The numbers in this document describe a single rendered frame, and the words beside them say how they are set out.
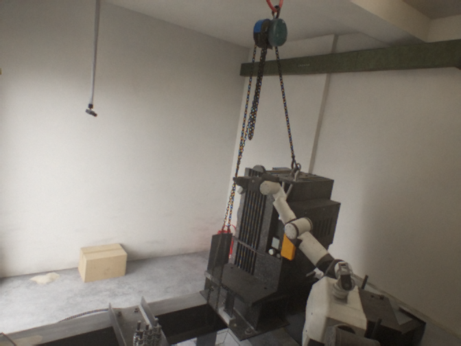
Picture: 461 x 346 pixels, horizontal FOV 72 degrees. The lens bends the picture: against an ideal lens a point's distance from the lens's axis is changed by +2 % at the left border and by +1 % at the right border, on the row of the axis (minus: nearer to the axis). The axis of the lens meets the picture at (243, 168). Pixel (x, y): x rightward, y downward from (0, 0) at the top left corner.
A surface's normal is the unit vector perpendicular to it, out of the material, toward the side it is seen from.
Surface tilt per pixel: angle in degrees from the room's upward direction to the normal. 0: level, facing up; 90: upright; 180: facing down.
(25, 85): 90
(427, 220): 90
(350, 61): 90
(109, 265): 90
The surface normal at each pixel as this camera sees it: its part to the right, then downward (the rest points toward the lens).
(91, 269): 0.59, 0.21
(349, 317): 0.03, -0.58
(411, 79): -0.82, -0.04
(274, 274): -0.68, 0.00
